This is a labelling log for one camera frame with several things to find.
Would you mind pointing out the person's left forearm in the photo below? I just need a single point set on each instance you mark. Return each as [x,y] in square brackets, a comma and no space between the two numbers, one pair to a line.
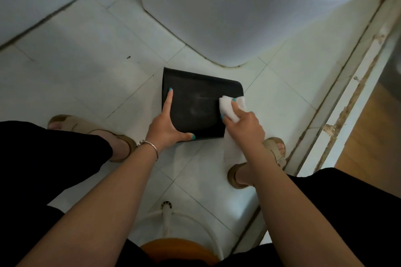
[103,213]

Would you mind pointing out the person's right hand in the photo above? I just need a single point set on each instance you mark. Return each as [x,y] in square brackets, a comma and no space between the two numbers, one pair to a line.
[246,129]

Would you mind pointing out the orange round stool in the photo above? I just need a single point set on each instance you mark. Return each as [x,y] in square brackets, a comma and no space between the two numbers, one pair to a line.
[178,251]

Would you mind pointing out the beige sandal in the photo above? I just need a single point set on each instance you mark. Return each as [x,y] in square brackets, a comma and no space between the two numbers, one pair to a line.
[275,151]
[81,126]

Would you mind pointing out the person's leg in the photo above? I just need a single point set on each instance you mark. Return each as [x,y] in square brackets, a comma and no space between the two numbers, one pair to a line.
[47,166]
[354,213]

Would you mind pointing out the metal floor drain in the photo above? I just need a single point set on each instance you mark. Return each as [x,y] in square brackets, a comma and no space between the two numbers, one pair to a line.
[166,204]

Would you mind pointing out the person's right thumb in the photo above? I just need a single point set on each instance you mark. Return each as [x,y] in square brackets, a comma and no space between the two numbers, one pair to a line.
[226,119]

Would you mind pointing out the person's left leg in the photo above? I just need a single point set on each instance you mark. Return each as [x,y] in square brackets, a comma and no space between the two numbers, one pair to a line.
[47,166]

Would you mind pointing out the white worn door frame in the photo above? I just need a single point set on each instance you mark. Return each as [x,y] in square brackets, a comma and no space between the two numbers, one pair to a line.
[351,97]

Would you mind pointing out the person's left thumb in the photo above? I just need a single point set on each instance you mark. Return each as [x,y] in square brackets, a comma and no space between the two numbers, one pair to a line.
[185,136]

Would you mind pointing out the beige right sandal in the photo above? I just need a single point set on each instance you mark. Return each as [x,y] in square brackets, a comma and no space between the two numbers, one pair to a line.
[275,151]

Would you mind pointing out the person's right leg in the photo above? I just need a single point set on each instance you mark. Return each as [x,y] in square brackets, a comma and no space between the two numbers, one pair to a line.
[354,213]

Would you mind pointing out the white toilet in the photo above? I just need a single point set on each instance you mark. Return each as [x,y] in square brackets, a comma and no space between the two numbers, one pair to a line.
[238,10]

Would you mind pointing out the person's right forearm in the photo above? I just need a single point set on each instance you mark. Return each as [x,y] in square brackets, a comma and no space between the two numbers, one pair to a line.
[294,213]

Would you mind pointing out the beige left sandal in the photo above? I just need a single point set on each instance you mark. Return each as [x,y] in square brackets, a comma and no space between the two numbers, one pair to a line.
[81,126]

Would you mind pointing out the white wipe cloth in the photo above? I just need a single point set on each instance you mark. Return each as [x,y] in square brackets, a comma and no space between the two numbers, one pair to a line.
[228,107]

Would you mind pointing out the black rectangular mat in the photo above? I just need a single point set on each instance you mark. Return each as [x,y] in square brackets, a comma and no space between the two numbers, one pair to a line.
[194,104]

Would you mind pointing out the person's left hand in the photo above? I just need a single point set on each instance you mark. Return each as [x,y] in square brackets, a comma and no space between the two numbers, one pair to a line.
[163,130]

